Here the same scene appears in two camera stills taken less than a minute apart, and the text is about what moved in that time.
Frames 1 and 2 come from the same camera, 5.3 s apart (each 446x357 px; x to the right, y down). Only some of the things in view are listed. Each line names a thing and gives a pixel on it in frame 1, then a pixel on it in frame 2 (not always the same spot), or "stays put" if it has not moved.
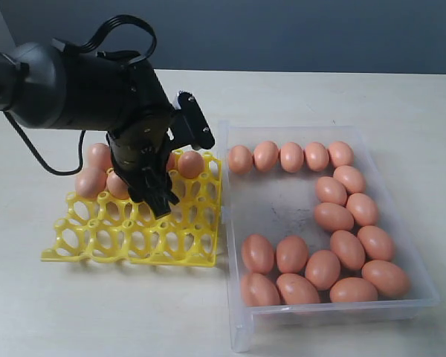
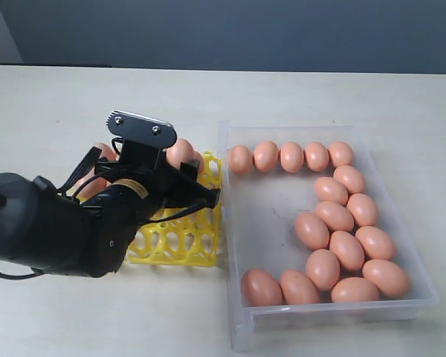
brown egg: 334,216 stays put
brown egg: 340,154 stays put
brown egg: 241,159 stays put
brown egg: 257,253 → 198,156
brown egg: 99,155 stays put
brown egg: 292,254 → 311,230
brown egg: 351,177 stays put
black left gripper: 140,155 → 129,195
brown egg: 91,182 stays put
